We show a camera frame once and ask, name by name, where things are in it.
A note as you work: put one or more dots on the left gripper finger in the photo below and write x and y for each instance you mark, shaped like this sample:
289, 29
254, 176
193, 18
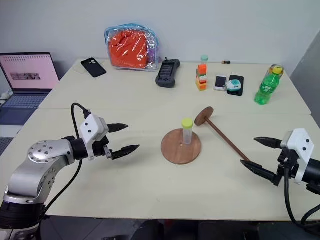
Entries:
116, 127
123, 151

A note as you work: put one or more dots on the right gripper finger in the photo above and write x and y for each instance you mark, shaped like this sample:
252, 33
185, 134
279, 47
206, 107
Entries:
270, 143
261, 172

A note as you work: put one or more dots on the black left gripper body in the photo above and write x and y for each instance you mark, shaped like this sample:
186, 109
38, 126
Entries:
100, 147

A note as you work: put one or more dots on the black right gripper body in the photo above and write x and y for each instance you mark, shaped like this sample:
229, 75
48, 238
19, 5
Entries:
287, 165

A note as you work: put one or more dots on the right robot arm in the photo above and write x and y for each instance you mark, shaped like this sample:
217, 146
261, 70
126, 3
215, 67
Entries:
312, 170

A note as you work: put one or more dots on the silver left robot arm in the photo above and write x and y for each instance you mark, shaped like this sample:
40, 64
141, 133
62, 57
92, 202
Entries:
37, 160

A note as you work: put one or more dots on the round wooden base disc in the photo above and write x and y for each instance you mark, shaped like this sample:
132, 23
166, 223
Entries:
175, 152

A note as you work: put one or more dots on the wooden rod with disc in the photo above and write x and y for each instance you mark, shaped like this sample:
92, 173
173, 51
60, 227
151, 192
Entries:
202, 116

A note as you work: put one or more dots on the green plastic bottle yellow cap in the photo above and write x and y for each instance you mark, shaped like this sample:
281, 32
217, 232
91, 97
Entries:
266, 90

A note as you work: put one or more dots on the clear tube yellow-green cap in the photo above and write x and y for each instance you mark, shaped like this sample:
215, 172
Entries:
187, 132

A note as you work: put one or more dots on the white teal small device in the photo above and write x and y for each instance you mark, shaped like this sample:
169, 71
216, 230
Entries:
234, 85

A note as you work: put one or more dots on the transparent phone case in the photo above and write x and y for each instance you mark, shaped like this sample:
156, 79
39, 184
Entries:
79, 70

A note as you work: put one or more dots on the dark grey handheld terminal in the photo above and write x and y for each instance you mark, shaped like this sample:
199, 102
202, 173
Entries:
166, 75

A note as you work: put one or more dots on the black case with teal gadget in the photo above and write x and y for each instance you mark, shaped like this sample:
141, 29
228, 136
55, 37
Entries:
236, 77

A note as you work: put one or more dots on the orange cloth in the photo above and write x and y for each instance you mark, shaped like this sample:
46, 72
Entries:
128, 50

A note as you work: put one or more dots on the white smartphone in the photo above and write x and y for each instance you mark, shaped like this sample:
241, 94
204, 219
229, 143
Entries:
220, 82

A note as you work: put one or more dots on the purple item in bag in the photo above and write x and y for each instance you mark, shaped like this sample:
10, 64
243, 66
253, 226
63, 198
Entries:
153, 53

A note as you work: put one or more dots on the dark rounded shape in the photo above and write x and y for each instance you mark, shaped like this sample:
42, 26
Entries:
155, 231

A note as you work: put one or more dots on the small black gold battery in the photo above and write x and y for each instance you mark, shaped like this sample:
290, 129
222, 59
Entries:
226, 62

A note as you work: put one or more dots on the colourful toy block tower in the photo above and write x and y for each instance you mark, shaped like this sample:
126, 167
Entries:
202, 80

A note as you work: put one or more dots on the black ribbed mat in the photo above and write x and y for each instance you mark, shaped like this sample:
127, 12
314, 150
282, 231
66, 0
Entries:
5, 145

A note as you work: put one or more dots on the clear zip bag blue trim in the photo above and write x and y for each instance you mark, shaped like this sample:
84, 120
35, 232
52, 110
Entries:
110, 32

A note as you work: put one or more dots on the open blue-grey laptop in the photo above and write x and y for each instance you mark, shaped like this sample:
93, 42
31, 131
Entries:
27, 72

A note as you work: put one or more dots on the clear tube teal cap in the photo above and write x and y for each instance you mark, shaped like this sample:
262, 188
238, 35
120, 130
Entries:
204, 58

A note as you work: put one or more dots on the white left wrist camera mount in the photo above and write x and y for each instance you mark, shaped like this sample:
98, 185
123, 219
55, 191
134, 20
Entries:
91, 127

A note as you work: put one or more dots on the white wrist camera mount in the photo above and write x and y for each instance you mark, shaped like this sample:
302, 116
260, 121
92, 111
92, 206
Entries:
300, 142
91, 127

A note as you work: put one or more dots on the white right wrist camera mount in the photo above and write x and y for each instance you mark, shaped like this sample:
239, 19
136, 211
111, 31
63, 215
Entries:
300, 142

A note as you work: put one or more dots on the black phone with camera rings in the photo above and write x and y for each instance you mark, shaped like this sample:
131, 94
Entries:
93, 67

